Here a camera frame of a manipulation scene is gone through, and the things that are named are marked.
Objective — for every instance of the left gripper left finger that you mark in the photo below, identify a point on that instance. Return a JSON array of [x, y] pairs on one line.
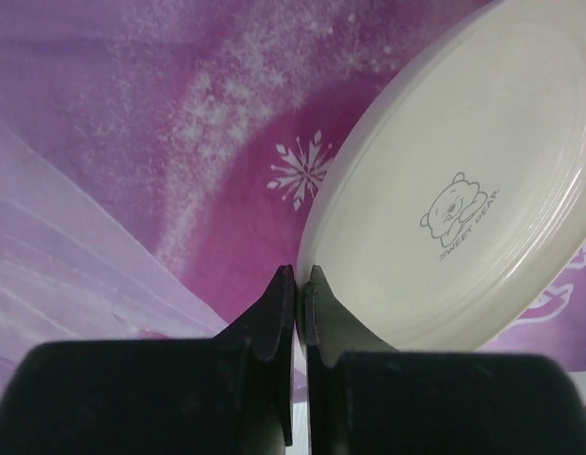
[[228, 394]]

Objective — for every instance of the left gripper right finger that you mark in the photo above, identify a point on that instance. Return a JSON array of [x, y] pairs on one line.
[[366, 397]]

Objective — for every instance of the cream round plate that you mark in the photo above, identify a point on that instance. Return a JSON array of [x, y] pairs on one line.
[[460, 194]]

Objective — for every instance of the purple princess placemat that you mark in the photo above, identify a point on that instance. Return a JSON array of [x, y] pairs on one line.
[[158, 159]]

